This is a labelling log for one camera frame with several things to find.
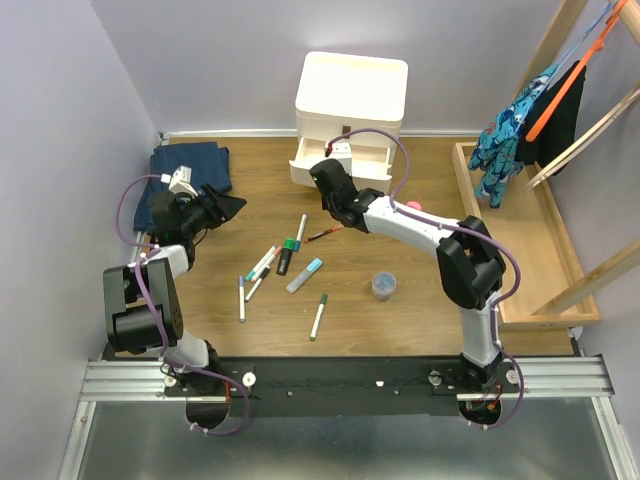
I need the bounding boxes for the orange hanger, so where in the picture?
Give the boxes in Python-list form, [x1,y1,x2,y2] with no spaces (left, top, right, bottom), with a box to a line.
[526,0,627,142]

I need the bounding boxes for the wooden clothes rack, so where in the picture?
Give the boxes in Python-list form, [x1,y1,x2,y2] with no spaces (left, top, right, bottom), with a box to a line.
[514,0,640,316]

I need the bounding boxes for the dark green capped marker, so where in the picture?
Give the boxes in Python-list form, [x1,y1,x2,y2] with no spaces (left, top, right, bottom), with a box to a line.
[309,293,328,341]

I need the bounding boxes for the pink lidded tube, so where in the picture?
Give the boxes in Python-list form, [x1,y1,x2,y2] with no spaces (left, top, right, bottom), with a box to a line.
[406,201,422,211]

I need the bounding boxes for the purple cable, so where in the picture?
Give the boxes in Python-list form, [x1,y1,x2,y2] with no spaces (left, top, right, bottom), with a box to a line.
[115,172,251,437]
[324,128,526,432]

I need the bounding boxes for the drawer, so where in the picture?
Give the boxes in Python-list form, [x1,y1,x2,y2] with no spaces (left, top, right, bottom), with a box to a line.
[289,137,393,193]

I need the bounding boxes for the blue patterned garment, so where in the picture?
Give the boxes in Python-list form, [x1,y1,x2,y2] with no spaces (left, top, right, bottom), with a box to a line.
[468,64,558,209]

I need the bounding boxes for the black garment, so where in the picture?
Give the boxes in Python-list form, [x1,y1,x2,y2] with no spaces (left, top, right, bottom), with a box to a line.
[516,61,586,168]

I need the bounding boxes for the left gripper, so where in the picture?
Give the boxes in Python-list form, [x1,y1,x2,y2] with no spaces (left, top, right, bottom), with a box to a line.
[179,181,246,236]

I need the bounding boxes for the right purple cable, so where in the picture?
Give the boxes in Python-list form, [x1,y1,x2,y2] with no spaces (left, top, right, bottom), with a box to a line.
[324,128,526,432]

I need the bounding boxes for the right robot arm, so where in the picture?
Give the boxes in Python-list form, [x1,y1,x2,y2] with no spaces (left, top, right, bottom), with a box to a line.
[310,159,506,392]

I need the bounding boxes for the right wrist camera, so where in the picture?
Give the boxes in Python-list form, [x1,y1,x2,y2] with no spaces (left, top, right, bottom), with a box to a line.
[325,141,352,170]

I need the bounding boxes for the wooden tray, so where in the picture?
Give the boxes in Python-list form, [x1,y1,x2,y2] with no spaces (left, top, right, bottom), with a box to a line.
[452,142,601,330]

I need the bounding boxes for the blue capped white marker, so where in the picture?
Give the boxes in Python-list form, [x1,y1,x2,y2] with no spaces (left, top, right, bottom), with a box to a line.
[293,213,308,252]

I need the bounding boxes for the aluminium rail frame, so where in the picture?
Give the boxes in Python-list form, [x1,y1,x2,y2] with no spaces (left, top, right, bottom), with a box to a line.
[57,132,640,480]

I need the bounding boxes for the black capped white marker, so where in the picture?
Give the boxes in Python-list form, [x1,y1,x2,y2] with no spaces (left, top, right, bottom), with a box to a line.
[245,267,271,303]

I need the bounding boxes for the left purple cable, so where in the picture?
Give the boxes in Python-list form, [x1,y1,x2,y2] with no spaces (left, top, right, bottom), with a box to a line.
[115,172,251,437]

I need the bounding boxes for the teal capped white marker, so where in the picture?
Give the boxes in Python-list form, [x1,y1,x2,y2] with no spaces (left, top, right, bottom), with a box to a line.
[245,245,277,281]

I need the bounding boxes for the green black highlighter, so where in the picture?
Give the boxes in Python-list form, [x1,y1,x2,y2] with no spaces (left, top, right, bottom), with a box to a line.
[276,237,296,276]

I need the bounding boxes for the pink capped white marker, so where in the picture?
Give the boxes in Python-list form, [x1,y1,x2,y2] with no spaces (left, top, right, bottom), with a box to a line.
[251,246,282,282]

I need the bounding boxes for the white drawer unit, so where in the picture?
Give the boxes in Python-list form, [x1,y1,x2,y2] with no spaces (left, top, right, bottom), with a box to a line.
[294,50,408,151]

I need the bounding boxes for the folded blue jeans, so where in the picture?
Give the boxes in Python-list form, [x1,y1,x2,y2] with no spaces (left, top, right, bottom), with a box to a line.
[133,142,232,234]

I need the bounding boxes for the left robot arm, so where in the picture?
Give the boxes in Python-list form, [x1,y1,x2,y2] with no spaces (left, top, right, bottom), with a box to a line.
[103,184,247,395]

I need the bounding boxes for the light blue highlighter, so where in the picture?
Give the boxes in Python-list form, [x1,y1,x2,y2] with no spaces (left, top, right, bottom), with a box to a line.
[286,258,323,294]

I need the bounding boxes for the red gel pen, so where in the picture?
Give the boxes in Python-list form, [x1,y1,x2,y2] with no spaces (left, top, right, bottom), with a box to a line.
[304,224,344,244]

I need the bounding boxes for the purple capped white marker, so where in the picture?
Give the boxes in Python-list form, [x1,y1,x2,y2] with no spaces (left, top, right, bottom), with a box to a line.
[238,275,246,323]

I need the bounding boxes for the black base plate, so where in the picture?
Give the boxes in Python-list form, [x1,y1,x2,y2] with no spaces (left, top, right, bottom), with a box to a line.
[161,356,521,425]

